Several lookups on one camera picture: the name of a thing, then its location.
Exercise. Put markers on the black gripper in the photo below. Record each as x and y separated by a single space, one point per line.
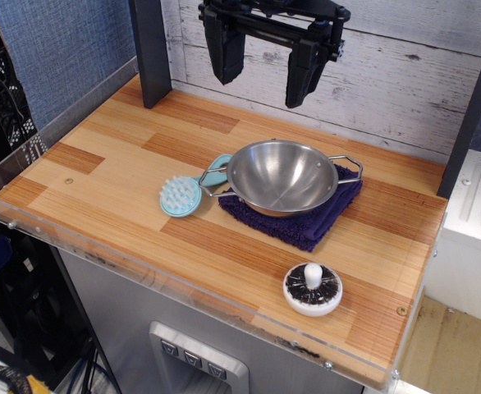
306 26

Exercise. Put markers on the black and white round brush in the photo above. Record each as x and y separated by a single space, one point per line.
312 289

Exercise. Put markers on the teal scrub brush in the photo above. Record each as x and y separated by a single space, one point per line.
181 195

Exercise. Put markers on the purple folded cloth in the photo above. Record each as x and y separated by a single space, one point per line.
303 231

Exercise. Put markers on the white aluminium block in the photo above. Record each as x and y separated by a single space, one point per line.
453 275

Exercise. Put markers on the silver button panel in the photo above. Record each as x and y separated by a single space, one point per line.
191 366

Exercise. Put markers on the steel bowl with handles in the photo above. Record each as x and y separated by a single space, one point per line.
282 178

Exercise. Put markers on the dark left post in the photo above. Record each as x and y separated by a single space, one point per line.
151 50

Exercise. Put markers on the dark post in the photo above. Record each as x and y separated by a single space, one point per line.
151 50
462 143

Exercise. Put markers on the dark right post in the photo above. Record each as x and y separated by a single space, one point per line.
462 143

